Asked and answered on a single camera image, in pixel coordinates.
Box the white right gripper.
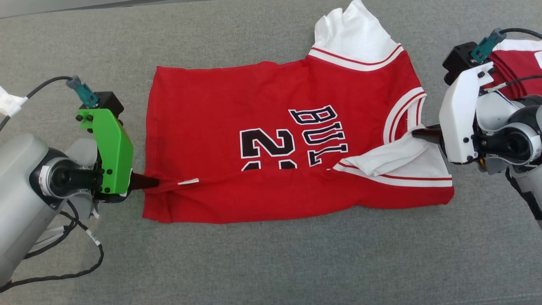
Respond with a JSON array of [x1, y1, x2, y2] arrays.
[[412, 61, 496, 165]]

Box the red white basketball shorts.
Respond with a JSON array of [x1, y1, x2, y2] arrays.
[[483, 39, 542, 101]]

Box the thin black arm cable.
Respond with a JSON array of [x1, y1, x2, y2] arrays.
[[0, 75, 105, 294], [483, 28, 542, 92]]

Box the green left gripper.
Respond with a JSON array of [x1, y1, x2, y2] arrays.
[[77, 108, 160, 204]]

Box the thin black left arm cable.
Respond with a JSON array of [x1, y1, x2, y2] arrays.
[[0, 75, 105, 294]]

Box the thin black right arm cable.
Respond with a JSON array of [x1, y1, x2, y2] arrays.
[[483, 28, 542, 92]]

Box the red white basketball jersey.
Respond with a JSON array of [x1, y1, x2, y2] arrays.
[[142, 0, 455, 224]]

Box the teal right camera cable plug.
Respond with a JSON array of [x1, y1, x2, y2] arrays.
[[471, 28, 507, 64]]

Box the teal camera cable plug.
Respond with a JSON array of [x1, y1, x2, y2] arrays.
[[66, 75, 99, 109], [471, 28, 507, 64]]

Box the teal left camera cable plug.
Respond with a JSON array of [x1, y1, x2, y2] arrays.
[[66, 75, 99, 109]]

